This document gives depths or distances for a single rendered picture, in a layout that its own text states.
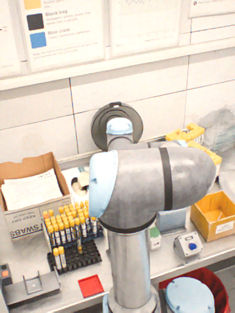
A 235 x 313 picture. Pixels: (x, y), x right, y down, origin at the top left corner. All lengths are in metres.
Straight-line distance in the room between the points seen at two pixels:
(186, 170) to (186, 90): 1.17
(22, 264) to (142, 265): 0.68
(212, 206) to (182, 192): 0.88
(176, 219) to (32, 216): 0.51
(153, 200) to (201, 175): 0.10
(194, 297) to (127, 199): 0.40
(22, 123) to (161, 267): 0.77
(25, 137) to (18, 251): 0.47
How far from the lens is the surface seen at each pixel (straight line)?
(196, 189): 0.70
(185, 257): 1.39
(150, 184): 0.68
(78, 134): 1.72
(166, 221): 1.45
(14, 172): 1.67
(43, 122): 1.65
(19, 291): 1.33
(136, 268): 0.84
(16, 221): 1.46
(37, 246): 1.49
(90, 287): 1.35
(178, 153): 0.70
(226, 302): 1.87
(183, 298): 1.00
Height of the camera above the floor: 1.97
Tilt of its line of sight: 37 degrees down
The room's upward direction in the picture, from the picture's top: 2 degrees counter-clockwise
